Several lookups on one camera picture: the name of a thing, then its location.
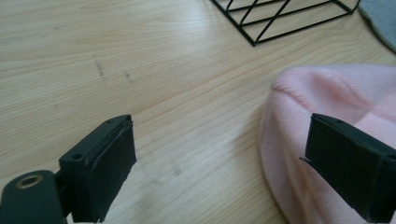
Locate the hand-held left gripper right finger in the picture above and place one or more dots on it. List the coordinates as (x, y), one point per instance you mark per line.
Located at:
(351, 161)

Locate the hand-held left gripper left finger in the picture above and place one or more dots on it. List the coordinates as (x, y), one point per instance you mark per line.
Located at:
(102, 161)

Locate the pink cloth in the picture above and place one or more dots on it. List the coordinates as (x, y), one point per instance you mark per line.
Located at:
(311, 90)

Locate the grey cloth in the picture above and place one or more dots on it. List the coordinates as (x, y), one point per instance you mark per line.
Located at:
(383, 18)

